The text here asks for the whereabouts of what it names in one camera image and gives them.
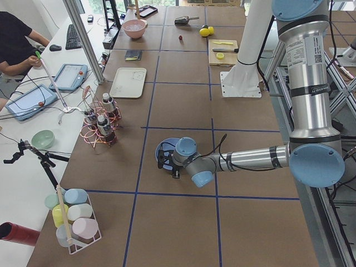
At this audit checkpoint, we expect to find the yellow lemon lower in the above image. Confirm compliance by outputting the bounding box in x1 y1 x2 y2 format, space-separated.
208 26 214 35

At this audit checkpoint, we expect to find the teach pendant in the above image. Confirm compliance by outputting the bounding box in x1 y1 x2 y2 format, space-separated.
53 63 88 92
5 84 58 121

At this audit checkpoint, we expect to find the lemon half slice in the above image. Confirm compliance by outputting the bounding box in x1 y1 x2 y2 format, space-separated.
216 52 225 60

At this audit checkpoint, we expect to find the steel knife sharpener rod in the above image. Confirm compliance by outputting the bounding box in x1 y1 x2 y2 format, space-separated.
212 48 239 53

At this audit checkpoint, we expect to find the black computer mouse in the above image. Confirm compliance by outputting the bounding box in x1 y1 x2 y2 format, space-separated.
50 44 62 52

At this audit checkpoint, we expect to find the yellow cup in rack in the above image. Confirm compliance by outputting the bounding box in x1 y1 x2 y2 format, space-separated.
52 204 64 228

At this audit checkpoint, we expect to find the copper wire bottle rack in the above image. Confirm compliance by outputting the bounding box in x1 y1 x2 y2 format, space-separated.
80 86 122 147

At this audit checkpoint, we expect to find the person in black shirt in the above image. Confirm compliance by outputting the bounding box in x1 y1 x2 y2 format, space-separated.
0 10 51 112

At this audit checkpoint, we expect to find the dark drink bottle two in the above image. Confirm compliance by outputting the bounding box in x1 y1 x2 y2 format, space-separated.
97 115 116 143

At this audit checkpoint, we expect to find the metal ice scoop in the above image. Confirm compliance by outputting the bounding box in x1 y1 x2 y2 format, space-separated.
174 16 200 26

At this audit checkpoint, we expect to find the aluminium frame post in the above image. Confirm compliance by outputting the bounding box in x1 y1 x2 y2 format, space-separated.
63 0 105 85

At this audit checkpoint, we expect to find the pink bowl of ice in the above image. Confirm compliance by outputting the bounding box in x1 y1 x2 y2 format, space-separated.
122 19 148 39

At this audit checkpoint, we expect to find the wooden rack handle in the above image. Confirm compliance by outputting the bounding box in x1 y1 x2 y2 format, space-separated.
56 185 73 246

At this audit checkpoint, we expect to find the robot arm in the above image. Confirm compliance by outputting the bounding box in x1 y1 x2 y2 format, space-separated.
158 1 345 187

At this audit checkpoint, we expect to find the teach pendant near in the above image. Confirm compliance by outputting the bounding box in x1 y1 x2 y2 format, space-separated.
5 84 58 121

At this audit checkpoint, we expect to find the teach pendant far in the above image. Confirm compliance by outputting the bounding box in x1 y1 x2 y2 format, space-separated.
53 63 88 92

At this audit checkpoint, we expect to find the yellow lemon upper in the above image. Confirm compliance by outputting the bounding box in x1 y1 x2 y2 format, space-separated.
199 28 210 37

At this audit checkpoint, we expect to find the blue plate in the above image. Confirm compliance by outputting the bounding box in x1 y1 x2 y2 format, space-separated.
155 137 179 171

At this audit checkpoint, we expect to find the wooden cutting board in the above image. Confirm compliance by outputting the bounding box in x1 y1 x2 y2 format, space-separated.
208 39 239 66

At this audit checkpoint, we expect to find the yellow lemon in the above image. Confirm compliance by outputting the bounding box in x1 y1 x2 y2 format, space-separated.
199 28 210 37
208 26 214 35

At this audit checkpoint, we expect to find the dark drink bottle three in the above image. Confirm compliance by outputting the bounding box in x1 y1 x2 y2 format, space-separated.
84 108 97 129

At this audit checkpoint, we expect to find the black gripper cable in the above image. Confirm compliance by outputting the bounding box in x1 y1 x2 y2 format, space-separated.
200 133 279 172

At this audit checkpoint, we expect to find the black tripod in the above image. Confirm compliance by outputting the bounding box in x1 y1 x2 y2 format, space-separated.
3 139 70 192

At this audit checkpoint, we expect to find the dark drink bottle one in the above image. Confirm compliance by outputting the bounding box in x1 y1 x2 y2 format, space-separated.
102 93 116 118

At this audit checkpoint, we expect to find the cream bear tray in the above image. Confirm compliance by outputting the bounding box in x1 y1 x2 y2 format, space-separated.
109 67 147 98

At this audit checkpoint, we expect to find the pink cup in rack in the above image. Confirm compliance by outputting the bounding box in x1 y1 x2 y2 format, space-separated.
72 218 98 239

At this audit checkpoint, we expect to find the black glass tray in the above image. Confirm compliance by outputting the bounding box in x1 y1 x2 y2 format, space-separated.
139 5 158 18

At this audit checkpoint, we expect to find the blue cup in rack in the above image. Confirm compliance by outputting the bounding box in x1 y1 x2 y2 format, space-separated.
65 189 88 205

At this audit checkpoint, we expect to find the white wire cup rack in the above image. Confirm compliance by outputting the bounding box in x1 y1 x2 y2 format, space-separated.
52 187 102 255

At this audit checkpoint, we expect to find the black keyboard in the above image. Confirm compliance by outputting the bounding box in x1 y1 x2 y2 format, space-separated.
65 24 81 50

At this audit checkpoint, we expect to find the grey folded cloth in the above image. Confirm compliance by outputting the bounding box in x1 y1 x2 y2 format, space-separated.
125 50 142 61

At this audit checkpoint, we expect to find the yellow plastic knife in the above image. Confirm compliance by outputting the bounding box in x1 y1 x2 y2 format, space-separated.
212 41 234 45

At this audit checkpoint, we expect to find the long grabber stick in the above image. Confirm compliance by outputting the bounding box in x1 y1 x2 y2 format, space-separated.
35 51 70 113

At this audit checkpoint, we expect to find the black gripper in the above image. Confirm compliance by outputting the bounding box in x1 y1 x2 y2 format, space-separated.
171 162 181 178

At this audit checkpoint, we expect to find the green bowl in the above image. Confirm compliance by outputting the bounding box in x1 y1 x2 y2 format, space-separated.
31 130 55 150

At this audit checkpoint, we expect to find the white cup in rack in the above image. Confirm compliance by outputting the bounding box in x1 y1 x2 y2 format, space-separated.
67 203 93 221

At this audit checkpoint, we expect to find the red cylinder bottle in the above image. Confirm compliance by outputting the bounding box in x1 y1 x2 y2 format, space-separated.
1 222 40 246

